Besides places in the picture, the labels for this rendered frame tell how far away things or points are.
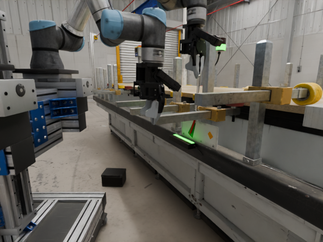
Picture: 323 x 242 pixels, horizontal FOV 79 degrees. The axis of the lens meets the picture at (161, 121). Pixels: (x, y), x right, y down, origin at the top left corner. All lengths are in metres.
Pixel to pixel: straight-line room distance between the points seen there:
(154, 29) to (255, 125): 0.45
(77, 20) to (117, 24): 0.60
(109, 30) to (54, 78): 0.56
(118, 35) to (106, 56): 8.37
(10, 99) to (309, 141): 0.95
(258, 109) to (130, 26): 0.47
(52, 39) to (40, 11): 7.78
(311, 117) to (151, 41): 0.46
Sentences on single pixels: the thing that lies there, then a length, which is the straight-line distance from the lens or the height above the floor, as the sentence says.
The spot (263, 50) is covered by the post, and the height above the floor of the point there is 1.08.
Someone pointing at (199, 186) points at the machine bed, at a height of 0.27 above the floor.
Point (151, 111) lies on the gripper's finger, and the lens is 0.66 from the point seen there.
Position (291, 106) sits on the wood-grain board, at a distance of 0.87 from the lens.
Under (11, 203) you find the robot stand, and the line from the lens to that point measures 1.10.
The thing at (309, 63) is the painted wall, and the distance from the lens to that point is 8.51.
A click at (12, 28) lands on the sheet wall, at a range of 8.85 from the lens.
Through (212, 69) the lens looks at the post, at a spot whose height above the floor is 1.03.
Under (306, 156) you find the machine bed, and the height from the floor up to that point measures 0.71.
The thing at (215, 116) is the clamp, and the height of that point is 0.84.
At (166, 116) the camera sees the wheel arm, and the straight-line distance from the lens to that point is 0.72.
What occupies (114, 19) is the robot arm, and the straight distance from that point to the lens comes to 0.60.
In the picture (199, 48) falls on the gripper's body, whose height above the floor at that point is 1.11.
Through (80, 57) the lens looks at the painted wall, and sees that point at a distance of 8.76.
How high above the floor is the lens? 1.00
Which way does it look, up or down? 13 degrees down
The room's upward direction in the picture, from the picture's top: straight up
